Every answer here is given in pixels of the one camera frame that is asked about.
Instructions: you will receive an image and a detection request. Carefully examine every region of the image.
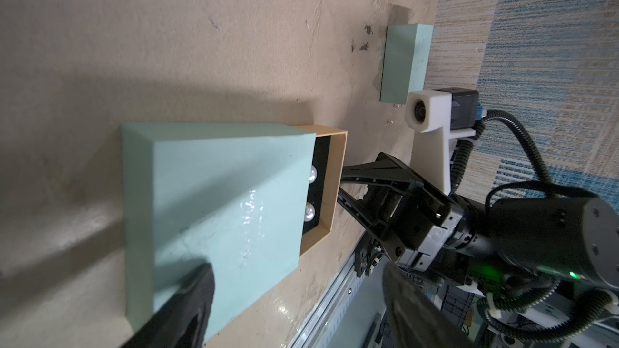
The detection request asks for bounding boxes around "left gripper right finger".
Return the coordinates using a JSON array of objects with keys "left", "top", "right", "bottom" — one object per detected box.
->
[{"left": 382, "top": 263, "right": 472, "bottom": 348}]

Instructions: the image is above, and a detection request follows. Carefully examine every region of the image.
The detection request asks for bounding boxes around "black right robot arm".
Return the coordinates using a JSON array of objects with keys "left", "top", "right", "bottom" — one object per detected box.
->
[{"left": 337, "top": 110, "right": 618, "bottom": 343}]

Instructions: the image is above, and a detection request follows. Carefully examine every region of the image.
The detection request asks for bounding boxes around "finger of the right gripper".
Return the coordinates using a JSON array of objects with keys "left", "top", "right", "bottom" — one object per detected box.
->
[
  {"left": 340, "top": 152, "right": 421, "bottom": 189},
  {"left": 337, "top": 187, "right": 386, "bottom": 251}
]

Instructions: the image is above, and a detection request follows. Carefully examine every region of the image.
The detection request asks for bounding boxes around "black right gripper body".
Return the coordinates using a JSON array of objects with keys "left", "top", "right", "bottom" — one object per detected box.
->
[{"left": 359, "top": 180, "right": 479, "bottom": 272}]

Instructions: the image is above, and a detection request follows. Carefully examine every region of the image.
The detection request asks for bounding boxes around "mint drawer jewelry box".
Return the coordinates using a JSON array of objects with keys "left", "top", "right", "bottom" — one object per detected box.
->
[{"left": 380, "top": 24, "right": 434, "bottom": 105}]

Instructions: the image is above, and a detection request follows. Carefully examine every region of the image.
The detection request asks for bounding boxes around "white pearl earring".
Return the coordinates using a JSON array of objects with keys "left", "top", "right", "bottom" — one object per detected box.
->
[
  {"left": 309, "top": 165, "right": 318, "bottom": 185},
  {"left": 304, "top": 202, "right": 316, "bottom": 222}
]

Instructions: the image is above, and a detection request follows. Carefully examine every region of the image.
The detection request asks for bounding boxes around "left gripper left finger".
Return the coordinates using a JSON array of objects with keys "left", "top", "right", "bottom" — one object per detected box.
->
[{"left": 123, "top": 263, "right": 215, "bottom": 348}]

